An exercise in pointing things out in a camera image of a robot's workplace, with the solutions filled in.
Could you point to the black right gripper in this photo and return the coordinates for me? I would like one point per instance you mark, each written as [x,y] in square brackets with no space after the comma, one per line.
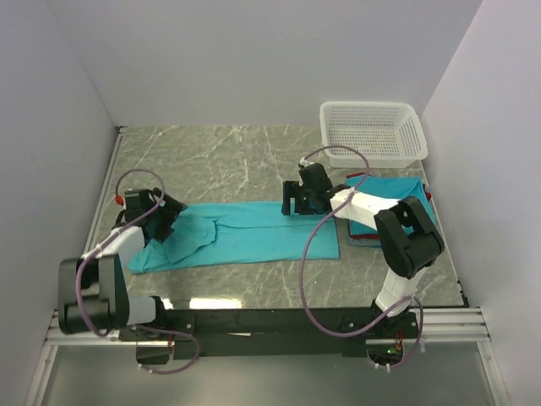
[293,189]

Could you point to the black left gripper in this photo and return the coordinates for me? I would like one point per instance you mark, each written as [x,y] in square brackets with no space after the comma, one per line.
[170,210]

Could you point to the light blue cotton t-shirt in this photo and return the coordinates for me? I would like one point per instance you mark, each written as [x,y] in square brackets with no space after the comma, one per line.
[212,234]

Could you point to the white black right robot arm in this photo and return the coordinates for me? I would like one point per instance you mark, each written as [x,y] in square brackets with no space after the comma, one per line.
[409,240]

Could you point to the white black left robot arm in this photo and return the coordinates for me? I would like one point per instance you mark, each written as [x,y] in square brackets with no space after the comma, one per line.
[92,292]

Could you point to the folded red t-shirt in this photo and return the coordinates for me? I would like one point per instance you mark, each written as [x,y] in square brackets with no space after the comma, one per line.
[359,237]

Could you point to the white plastic perforated basket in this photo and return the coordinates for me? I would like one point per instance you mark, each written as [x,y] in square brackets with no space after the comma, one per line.
[388,134]

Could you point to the black base beam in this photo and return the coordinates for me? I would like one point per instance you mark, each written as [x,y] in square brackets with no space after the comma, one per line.
[261,332]

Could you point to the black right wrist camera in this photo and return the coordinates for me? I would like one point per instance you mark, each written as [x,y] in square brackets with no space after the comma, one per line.
[314,178]

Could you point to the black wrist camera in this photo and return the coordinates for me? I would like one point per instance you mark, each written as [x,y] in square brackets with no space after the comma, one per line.
[314,178]
[136,199]

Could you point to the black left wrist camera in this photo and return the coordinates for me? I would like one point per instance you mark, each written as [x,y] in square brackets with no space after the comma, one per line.
[136,199]

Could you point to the aluminium frame rail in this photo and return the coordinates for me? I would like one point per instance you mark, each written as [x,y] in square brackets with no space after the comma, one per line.
[452,325]

